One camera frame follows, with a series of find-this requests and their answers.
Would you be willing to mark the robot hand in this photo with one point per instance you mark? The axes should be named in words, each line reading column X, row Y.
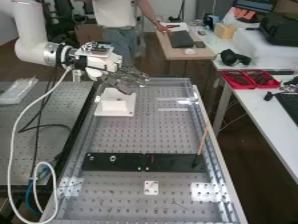
column 100, row 60

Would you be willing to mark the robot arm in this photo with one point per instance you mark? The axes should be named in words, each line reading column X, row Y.
column 31, row 40

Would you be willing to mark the person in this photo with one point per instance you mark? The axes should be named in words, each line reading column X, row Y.
column 114, row 13

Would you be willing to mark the small white box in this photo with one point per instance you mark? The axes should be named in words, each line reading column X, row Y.
column 116, row 106

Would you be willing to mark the black office chair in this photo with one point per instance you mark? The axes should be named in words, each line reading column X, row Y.
column 62, row 20

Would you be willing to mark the wooden desk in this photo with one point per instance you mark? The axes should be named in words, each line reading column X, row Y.
column 178, row 55

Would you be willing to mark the black laptop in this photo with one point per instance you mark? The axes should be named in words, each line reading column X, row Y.
column 182, row 39

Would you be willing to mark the white computer mouse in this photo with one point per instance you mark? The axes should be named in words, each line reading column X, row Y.
column 190, row 51

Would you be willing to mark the clear plastic case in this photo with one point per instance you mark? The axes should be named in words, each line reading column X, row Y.
column 18, row 90

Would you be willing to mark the black headphones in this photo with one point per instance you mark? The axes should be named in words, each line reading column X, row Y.
column 231, row 56

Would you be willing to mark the small cardboard box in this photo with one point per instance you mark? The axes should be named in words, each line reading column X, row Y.
column 225, row 31

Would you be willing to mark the red tray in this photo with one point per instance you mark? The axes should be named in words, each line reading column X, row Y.
column 267, row 78
column 239, row 80

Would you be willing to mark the thin stick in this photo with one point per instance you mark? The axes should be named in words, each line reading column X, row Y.
column 203, row 141

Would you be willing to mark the black plate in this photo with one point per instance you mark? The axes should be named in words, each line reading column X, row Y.
column 174, row 163

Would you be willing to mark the white desk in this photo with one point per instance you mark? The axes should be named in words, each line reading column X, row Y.
column 257, row 50
column 261, row 120

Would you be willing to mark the small black tool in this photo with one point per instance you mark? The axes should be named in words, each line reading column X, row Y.
column 268, row 96

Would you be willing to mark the small white square plate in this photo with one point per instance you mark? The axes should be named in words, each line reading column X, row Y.
column 151, row 187

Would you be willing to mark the black case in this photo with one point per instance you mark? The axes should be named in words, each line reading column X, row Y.
column 280, row 30

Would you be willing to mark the black keyboard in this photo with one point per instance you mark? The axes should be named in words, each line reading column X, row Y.
column 289, row 106

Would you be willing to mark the clear box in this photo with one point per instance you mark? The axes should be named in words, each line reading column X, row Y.
column 227, row 186

